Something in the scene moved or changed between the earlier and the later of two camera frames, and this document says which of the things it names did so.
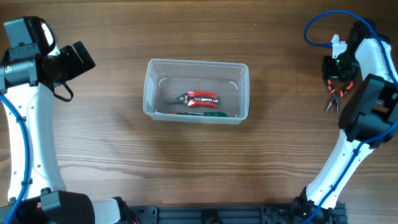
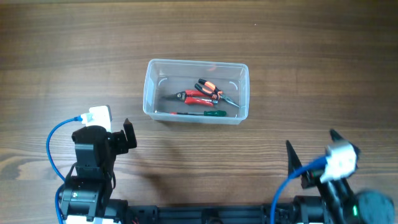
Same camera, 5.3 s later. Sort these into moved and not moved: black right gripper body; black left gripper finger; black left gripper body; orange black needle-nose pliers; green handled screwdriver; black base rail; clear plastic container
Moved: black left gripper finger; black left gripper body; orange black needle-nose pliers; black right gripper body
Not moved: black base rail; clear plastic container; green handled screwdriver
